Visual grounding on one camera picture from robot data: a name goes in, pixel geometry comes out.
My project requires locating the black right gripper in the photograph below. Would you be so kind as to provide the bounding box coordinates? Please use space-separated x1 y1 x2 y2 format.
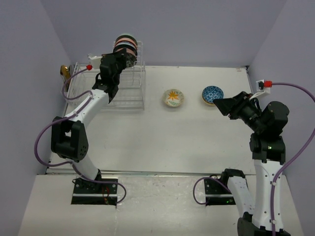
214 90 266 132

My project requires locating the dark blue patterned bowl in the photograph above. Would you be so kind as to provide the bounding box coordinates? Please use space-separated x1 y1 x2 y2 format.
202 86 224 104

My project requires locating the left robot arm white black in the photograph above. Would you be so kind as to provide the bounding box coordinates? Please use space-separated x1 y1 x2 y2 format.
51 49 127 193

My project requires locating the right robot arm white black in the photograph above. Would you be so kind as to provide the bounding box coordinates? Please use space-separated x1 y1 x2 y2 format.
214 91 289 236

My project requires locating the gold utensil in holder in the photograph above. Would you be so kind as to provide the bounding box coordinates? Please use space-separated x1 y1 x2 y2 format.
60 65 71 91

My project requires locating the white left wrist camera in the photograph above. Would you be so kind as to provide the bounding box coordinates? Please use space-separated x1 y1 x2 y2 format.
87 54 102 69

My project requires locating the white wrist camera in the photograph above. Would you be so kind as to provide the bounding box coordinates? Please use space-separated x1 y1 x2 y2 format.
250 80 272 100
87 54 102 69

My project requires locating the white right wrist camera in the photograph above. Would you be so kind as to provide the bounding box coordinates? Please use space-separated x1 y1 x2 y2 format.
250 80 272 100

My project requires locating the white wire dish rack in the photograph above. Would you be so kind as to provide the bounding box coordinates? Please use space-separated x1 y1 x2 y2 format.
67 41 146 110

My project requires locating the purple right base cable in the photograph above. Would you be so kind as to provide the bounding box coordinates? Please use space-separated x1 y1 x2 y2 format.
192 176 222 205

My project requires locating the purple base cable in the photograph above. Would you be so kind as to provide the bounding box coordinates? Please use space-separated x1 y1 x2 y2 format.
192 176 222 205
72 163 127 204

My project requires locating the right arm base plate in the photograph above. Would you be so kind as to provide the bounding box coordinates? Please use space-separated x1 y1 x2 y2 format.
204 179 236 206

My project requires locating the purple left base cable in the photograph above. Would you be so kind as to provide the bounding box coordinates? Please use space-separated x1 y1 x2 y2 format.
72 163 127 204

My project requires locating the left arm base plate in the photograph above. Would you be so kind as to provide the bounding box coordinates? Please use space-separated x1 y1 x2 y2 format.
71 178 118 206

